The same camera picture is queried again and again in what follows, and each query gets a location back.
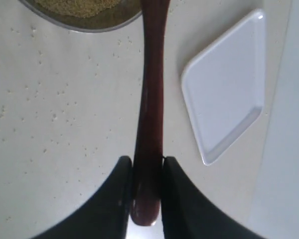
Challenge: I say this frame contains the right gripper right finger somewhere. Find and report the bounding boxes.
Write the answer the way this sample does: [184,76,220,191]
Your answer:
[161,156,260,239]

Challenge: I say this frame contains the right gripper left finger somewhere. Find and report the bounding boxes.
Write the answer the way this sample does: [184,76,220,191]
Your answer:
[35,156,132,239]

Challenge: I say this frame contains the dark red wooden spoon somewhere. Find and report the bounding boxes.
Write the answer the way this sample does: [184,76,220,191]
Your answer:
[131,0,170,226]

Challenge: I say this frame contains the white rectangular tray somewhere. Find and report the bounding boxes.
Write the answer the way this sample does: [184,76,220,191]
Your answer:
[181,8,266,165]

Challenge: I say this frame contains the steel bowl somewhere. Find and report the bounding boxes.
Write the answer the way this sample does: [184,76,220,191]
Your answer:
[20,0,142,33]

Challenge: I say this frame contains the yellow millet grains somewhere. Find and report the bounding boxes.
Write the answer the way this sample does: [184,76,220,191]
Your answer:
[35,0,120,18]

